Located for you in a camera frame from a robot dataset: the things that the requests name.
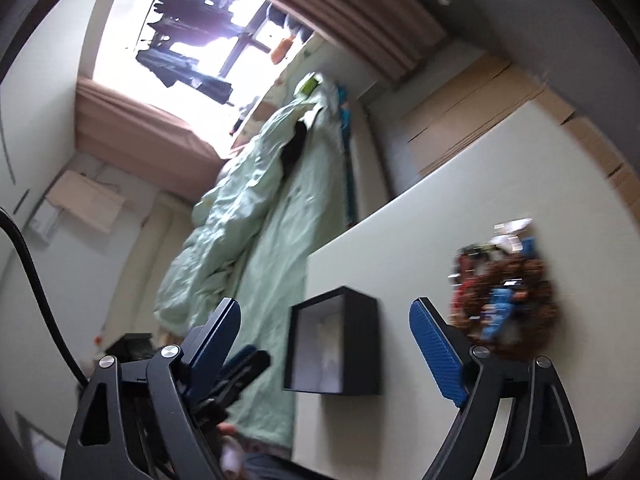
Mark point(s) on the white air conditioner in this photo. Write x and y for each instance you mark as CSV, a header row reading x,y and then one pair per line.
x,y
42,220

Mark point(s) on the window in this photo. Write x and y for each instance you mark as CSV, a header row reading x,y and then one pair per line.
x,y
130,35

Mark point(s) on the pink curtain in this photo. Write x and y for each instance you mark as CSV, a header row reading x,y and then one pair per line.
x,y
360,15
145,130

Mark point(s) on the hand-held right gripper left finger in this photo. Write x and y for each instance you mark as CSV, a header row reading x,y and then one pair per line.
x,y
220,345

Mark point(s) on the hanging dark clothes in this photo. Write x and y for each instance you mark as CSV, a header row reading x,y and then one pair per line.
x,y
190,10

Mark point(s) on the black square box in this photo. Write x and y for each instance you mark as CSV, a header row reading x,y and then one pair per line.
x,y
361,340

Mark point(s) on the beige towel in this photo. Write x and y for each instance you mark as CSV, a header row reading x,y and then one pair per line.
x,y
85,200

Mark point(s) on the printed window seat cushion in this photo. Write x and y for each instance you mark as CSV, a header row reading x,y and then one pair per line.
x,y
265,105

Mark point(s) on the person's left hand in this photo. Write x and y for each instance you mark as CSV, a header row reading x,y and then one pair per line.
x,y
229,432

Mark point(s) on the orange plush toy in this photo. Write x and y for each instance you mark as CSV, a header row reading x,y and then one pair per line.
x,y
280,47

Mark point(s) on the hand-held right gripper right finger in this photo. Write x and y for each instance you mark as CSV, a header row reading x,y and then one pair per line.
x,y
437,355

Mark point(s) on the grey wardrobe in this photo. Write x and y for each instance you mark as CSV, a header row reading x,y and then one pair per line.
x,y
540,25

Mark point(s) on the beige bed headboard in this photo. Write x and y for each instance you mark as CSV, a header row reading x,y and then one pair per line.
x,y
160,240

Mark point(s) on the pile of jewelry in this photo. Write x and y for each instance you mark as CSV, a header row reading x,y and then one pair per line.
x,y
500,280

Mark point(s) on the light green bed sheet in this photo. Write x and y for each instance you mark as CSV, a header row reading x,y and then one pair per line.
x,y
280,240

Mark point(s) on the green packet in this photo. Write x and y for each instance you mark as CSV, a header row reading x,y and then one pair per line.
x,y
310,85

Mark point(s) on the white bed base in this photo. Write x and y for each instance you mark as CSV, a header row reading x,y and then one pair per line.
x,y
372,170

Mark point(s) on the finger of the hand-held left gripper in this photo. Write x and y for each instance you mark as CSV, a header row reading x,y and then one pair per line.
x,y
242,356
252,369

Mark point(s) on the light green quilt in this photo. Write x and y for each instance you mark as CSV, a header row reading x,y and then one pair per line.
x,y
225,220

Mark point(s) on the blue mattress pad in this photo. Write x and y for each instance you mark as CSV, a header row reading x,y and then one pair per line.
x,y
346,160

